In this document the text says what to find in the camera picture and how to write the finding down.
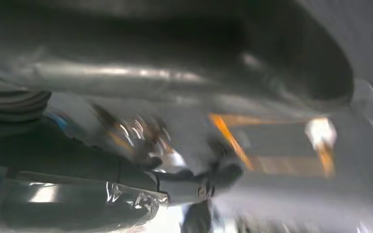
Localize yellow floor tape square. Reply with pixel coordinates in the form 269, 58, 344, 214
209, 112, 336, 179

